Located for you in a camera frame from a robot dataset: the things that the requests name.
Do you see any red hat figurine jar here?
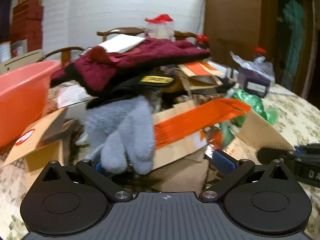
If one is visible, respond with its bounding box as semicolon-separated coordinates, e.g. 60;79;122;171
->
145;14;175;42

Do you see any wooden wardrobe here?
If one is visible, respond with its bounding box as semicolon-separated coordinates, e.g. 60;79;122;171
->
204;0;278;80

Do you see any maroon quilted cloth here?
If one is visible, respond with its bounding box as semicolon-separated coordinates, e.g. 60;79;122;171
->
51;38;212;93

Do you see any grey fuzzy cloth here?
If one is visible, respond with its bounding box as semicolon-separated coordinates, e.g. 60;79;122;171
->
84;95;156;175

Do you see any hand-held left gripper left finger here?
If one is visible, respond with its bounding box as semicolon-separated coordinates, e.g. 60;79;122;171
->
41;159;133;202

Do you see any pink plastic basin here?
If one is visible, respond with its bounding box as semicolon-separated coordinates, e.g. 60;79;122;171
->
0;60;62;148

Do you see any open cardboard box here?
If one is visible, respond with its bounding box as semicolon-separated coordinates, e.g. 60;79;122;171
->
2;97;297;193

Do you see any stack of red boxes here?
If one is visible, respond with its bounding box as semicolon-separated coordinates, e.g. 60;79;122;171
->
10;0;44;53

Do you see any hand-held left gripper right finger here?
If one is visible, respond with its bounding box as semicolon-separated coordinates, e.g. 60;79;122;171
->
199;149;295;202

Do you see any orange strip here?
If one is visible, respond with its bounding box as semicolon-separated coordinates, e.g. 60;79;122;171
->
153;98;252;150

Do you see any purple wall hanging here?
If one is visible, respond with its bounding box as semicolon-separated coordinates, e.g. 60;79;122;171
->
0;0;13;43

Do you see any teal hanging cloth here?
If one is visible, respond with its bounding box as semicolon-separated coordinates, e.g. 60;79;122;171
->
282;0;306;88

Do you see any white appliance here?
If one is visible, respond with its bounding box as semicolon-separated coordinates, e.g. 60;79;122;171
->
0;49;43;76

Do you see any white paper sheet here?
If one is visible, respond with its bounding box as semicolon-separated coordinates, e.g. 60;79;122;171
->
56;85;94;109

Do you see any green plastic bag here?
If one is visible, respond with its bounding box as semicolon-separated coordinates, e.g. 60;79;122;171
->
220;89;278;148

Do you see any wooden chair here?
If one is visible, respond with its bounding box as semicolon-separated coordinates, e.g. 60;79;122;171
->
37;46;84;68
96;27;200;43

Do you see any black cloth with yellow label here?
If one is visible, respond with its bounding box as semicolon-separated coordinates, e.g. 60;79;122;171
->
86;69;181;110

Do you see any purple box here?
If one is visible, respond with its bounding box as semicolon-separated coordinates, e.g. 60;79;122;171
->
237;66;272;98

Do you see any orange and white flat carton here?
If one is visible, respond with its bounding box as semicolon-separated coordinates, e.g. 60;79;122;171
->
177;60;226;78

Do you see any clear plastic bag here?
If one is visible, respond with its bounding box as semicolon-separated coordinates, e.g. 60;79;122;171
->
230;51;275;78

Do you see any white booklet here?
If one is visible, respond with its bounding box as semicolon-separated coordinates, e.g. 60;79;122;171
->
96;34;146;54

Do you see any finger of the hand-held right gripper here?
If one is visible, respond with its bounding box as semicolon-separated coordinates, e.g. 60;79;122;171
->
257;147;298;166

